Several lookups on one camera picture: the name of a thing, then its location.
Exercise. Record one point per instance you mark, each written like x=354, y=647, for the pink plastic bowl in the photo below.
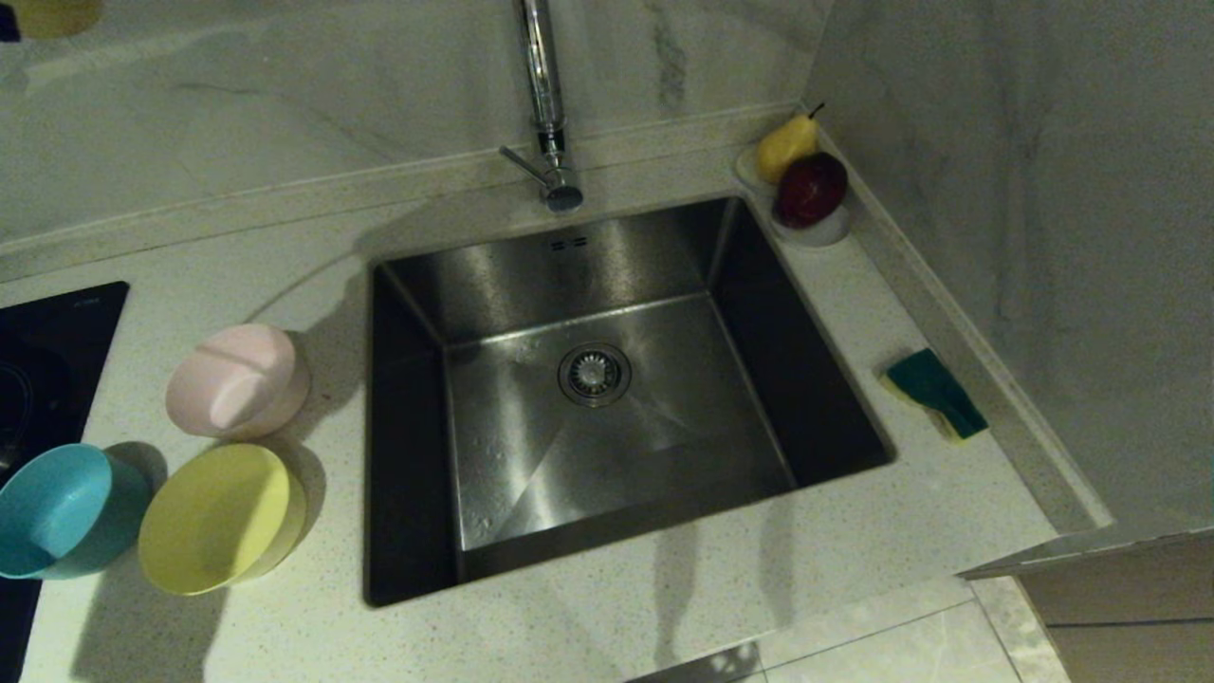
x=237, y=379

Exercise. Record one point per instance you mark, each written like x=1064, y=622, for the chrome kitchen faucet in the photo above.
x=542, y=85

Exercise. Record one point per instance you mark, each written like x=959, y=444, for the dark red apple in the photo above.
x=811, y=190

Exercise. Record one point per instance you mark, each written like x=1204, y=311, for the yellow pear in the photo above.
x=784, y=150

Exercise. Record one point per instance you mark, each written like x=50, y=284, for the small white dish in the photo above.
x=823, y=235

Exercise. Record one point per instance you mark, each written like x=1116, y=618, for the black induction cooktop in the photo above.
x=47, y=360

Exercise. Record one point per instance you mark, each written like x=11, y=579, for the metal sink drain strainer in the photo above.
x=595, y=375

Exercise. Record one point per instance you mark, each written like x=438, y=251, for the green and yellow sponge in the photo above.
x=937, y=389

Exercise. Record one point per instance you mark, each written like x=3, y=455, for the yellow plastic bowl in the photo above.
x=218, y=522

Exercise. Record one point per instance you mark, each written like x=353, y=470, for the blue plastic bowl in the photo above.
x=66, y=512

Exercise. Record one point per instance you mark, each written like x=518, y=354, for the stainless steel sink basin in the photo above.
x=664, y=427

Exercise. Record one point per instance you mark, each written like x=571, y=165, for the orange label detergent bottle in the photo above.
x=57, y=14

